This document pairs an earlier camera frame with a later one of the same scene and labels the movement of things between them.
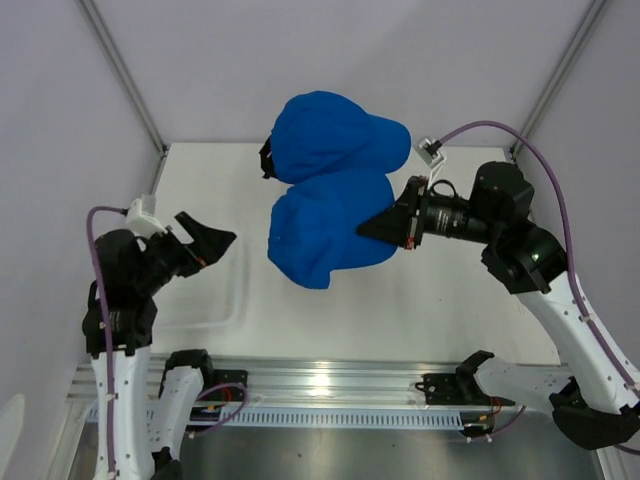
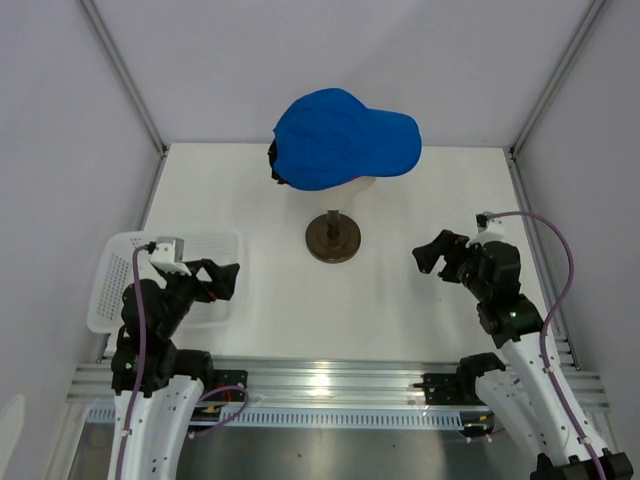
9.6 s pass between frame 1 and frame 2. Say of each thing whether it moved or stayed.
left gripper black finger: moved
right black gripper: moved
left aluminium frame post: stayed
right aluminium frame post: stayed
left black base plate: stayed
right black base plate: stayed
